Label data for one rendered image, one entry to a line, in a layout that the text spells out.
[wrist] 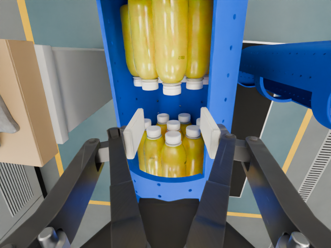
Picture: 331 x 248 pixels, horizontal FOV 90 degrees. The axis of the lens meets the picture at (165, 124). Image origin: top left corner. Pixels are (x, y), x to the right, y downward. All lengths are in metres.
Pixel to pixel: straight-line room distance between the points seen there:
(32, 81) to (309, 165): 2.36
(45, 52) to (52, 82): 0.09
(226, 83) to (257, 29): 1.34
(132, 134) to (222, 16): 0.21
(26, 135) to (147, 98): 0.37
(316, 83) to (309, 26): 1.16
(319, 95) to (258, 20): 1.06
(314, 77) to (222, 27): 0.47
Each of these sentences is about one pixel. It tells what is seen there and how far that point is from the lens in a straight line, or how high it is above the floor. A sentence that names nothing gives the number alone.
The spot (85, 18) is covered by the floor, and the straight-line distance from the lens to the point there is 1.66.
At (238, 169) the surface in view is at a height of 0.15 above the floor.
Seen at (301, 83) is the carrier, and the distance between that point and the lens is 0.74.
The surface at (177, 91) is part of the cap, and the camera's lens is 0.35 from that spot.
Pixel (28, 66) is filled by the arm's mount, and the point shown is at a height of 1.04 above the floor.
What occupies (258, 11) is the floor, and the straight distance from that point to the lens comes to 1.64.
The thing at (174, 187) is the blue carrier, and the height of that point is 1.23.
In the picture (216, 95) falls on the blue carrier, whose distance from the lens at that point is 0.30.
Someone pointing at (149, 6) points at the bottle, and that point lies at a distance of 0.38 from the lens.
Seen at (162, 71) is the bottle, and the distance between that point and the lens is 0.33.
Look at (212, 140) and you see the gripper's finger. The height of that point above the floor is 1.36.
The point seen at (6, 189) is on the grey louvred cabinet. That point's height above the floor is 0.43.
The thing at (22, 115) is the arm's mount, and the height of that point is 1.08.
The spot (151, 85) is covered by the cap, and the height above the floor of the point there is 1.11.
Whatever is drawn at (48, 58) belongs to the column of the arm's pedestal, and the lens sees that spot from 0.63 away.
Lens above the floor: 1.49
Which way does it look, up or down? 66 degrees down
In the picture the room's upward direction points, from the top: 174 degrees counter-clockwise
